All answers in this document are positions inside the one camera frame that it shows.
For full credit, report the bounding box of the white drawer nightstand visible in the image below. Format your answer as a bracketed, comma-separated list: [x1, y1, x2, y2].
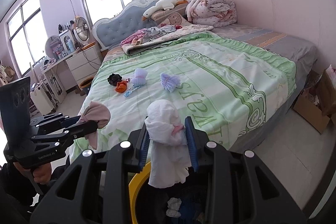
[66, 43, 103, 85]

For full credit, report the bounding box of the white tissue bundle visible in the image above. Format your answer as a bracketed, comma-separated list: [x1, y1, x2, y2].
[145, 100, 191, 189]

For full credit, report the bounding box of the brown cardboard box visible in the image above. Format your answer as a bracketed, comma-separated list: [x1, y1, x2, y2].
[293, 65, 335, 134]

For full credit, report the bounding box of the white goose plush toy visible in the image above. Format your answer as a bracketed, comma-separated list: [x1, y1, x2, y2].
[142, 0, 189, 21]

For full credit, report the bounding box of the beige cartoon blanket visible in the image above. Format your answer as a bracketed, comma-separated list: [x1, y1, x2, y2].
[121, 24, 214, 56]

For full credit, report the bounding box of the orange wrapper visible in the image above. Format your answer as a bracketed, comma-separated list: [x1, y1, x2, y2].
[115, 80, 127, 93]

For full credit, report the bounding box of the white desk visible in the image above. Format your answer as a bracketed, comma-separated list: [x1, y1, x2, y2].
[42, 55, 74, 103]

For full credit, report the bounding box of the white foam net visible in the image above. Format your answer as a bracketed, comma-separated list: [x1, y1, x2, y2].
[131, 68, 148, 86]

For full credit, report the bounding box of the pile of colourful clothes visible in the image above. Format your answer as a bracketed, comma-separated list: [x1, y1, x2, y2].
[120, 25, 177, 46]

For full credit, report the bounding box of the green patterned bed quilt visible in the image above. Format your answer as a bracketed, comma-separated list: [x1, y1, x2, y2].
[83, 31, 297, 152]

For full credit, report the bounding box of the round vanity mirror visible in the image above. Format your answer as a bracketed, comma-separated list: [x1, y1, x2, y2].
[45, 35, 63, 60]

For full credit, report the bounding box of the person's left hand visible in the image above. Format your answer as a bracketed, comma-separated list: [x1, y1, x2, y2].
[14, 162, 52, 184]

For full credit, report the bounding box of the cartoon print pillow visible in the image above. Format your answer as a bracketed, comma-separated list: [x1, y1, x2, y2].
[158, 12, 191, 27]

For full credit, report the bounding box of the crumpled paper in bin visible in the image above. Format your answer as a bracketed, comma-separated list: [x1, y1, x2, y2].
[166, 198, 182, 218]

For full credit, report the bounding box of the grey striped bed sheet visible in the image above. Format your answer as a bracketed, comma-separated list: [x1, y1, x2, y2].
[212, 23, 318, 88]

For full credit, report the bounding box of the yellow rimmed trash bin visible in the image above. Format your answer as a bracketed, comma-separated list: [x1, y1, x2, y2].
[129, 162, 151, 224]

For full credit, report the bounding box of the black plastic bag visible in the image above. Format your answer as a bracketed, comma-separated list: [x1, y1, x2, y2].
[107, 73, 122, 86]

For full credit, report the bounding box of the folded pink floral comforter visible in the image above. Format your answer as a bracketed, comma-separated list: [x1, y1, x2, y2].
[185, 0, 238, 28]

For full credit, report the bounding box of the blue tufted bed headboard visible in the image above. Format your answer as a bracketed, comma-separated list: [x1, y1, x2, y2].
[92, 0, 159, 51]

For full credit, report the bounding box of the purple foam net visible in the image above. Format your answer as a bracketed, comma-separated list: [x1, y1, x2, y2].
[160, 73, 181, 93]

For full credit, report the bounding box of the round electric heater fan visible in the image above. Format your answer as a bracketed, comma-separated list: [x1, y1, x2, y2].
[73, 16, 90, 45]

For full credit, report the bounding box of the white suitcase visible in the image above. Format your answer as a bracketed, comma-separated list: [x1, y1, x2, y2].
[30, 83, 54, 115]

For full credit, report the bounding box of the blue water bottle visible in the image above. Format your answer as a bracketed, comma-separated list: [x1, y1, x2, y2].
[67, 39, 75, 52]

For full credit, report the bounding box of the blue white snack wrapper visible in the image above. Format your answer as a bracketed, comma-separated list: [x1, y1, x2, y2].
[124, 85, 140, 97]

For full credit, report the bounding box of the pink cloth wad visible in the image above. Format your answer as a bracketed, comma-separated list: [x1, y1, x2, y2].
[78, 101, 110, 150]

